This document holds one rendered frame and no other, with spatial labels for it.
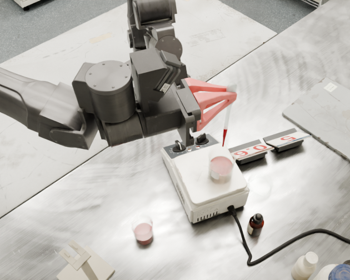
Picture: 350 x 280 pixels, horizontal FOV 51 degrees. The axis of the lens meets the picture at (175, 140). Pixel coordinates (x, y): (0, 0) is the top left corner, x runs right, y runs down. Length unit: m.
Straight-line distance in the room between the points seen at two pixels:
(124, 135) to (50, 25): 2.55
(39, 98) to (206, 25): 0.81
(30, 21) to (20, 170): 2.28
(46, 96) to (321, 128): 0.68
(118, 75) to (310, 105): 0.66
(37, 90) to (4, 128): 0.50
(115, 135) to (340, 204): 0.55
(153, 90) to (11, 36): 2.59
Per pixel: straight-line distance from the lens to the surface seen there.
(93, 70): 0.47
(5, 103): 0.56
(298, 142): 0.92
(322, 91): 1.07
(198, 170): 0.75
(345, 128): 1.00
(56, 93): 0.55
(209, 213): 0.77
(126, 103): 0.47
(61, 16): 3.09
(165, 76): 0.47
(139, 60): 0.47
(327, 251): 0.82
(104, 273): 0.76
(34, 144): 0.98
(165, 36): 0.72
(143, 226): 0.77
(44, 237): 0.83
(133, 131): 0.51
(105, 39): 1.23
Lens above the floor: 1.62
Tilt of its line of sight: 52 degrees down
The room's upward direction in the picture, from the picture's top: 2 degrees counter-clockwise
